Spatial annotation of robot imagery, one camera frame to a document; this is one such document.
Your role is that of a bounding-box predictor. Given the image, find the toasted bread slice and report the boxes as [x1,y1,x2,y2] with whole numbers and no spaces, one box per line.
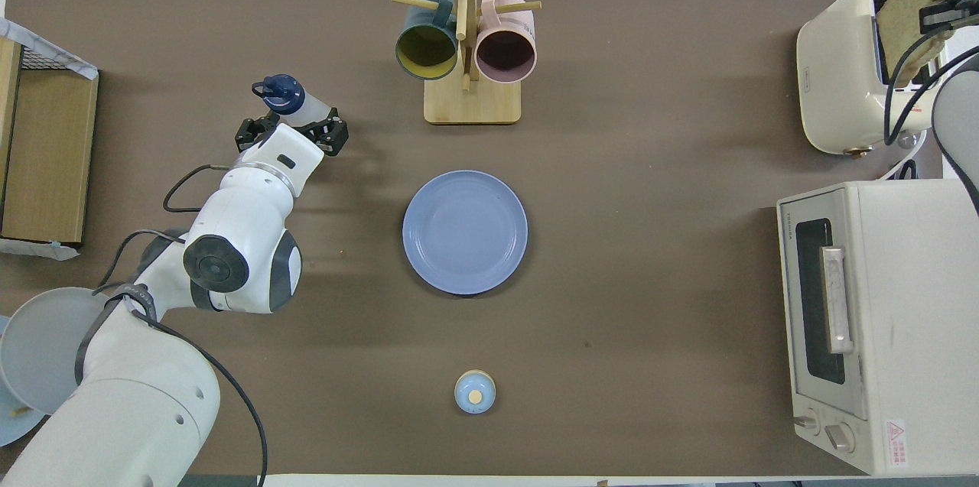
[876,0,957,88]

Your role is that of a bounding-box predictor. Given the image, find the white bottle with blue cap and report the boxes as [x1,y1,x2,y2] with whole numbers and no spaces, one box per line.
[252,74,333,128]

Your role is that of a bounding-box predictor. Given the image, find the blue round plate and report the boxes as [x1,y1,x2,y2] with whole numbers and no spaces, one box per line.
[402,170,529,297]

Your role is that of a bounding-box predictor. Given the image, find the pale grey plate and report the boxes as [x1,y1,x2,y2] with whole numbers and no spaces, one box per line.
[0,287,115,415]

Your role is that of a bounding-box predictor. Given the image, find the light blue plate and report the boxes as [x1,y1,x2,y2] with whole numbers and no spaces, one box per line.
[0,380,47,448]

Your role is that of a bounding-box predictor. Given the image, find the cream two-slot toaster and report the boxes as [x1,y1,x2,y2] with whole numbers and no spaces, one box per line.
[795,0,953,157]

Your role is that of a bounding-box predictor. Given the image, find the dark teal mug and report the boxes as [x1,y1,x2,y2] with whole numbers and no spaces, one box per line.
[395,0,460,81]

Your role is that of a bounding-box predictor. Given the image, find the wooden mug rack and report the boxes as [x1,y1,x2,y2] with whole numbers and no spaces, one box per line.
[391,0,542,125]

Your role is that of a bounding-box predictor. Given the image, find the pink ribbed mug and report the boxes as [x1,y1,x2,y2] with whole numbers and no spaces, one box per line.
[474,0,538,85]

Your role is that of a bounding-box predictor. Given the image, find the white checkered cloth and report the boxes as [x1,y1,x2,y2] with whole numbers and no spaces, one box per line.
[0,17,100,81]

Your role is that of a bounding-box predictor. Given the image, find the small blue call bell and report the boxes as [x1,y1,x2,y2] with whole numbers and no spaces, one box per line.
[454,369,496,414]

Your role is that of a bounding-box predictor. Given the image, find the white toaster oven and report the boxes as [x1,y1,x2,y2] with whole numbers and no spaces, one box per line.
[776,180,979,476]

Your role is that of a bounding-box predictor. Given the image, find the brown table mat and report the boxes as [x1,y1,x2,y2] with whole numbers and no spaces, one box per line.
[0,0,942,476]

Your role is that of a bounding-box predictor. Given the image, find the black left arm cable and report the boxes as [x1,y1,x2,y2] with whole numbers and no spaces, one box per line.
[75,164,268,487]

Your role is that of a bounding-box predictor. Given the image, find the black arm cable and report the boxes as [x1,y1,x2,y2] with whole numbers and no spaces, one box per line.
[75,164,268,487]
[883,22,979,148]

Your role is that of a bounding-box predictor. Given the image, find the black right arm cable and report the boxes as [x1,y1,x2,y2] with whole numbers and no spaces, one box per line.
[883,22,979,148]

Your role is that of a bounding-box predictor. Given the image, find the wooden shelf with wire basket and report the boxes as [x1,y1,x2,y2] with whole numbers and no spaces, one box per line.
[0,17,100,262]

